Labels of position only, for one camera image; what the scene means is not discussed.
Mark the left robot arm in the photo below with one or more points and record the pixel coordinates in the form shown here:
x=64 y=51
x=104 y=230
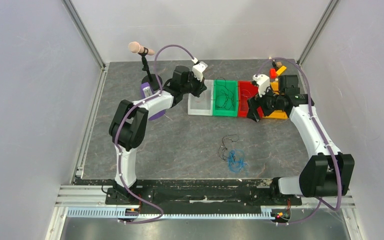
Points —
x=129 y=123

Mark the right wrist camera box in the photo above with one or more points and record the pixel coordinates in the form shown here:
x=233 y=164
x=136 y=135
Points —
x=262 y=82

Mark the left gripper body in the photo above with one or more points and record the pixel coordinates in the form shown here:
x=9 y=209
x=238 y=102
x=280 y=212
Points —
x=193 y=86

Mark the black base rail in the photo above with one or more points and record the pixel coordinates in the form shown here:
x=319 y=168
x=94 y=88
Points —
x=198 y=196

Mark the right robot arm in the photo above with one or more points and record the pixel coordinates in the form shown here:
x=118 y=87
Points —
x=328 y=171

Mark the yellow toy block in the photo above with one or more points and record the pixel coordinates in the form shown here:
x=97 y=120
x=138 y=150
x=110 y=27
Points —
x=281 y=70

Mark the yellow plastic bin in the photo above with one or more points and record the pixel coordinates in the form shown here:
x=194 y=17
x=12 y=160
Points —
x=277 y=114

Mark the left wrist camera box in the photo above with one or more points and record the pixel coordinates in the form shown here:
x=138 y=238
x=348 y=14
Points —
x=198 y=70

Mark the black microphone stand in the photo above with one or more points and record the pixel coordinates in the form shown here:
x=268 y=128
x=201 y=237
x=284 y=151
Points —
x=150 y=79

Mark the red plastic bin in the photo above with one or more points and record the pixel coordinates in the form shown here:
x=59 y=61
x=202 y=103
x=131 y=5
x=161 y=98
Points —
x=245 y=91

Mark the red toy block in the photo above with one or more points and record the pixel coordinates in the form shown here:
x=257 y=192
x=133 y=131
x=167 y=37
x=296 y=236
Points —
x=273 y=73

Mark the white comb cable duct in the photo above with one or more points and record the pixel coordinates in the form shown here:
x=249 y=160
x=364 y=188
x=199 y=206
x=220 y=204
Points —
x=124 y=213

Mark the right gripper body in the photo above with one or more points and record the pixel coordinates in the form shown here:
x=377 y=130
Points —
x=256 y=103

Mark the pink microphone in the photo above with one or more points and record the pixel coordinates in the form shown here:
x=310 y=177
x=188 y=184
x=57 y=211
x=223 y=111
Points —
x=137 y=48

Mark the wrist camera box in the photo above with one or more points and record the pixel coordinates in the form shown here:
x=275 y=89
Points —
x=198 y=70
x=262 y=82

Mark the white plastic bin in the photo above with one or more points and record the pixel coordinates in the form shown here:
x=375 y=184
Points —
x=203 y=105

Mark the green plastic bin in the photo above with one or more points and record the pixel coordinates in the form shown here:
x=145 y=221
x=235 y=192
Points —
x=225 y=98

